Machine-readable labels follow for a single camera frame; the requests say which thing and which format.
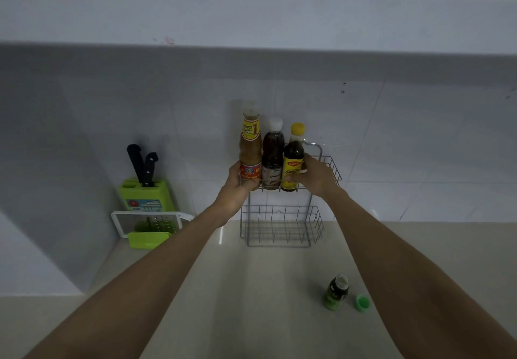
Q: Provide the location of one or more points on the person's left hand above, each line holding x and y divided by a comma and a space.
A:
236, 195

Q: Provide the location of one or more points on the person's right hand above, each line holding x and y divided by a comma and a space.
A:
317, 179

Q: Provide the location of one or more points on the yellow label soy sauce bottle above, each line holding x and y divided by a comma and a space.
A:
293, 161

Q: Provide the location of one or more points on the tall light brown sauce bottle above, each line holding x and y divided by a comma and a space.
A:
250, 149

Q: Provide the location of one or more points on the dark sauce bottle white cap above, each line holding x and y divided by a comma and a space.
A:
272, 157

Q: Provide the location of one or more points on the small green label bottle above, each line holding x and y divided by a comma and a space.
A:
335, 294

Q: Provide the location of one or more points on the green bottle cap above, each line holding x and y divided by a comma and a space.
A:
362, 303

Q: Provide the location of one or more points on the person's left forearm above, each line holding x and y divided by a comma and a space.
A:
137, 290

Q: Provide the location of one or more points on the person's right forearm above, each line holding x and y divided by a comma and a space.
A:
408, 274

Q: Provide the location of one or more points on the green knife block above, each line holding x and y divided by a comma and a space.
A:
157, 197

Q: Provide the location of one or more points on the white framed metal grater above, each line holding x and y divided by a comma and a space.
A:
161, 222

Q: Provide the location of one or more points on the green grater container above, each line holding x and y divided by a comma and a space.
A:
147, 240

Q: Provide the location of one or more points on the white wall cabinet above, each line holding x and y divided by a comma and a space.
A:
258, 11

